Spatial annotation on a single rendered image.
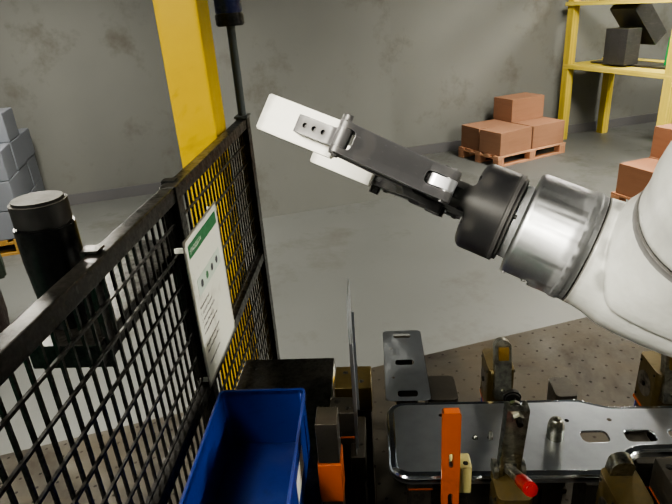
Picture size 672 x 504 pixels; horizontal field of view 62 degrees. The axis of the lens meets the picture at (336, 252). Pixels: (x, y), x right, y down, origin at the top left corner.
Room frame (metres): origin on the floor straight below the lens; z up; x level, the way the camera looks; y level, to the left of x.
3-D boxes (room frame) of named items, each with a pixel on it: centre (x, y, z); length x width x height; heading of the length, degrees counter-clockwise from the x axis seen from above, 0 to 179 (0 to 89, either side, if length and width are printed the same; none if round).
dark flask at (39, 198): (0.70, 0.38, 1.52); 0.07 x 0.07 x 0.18
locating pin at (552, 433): (0.86, -0.41, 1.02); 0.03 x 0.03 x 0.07
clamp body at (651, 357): (1.02, -0.70, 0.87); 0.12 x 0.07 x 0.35; 175
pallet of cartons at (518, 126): (6.68, -2.22, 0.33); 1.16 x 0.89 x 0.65; 105
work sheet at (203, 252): (1.01, 0.26, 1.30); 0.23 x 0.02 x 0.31; 175
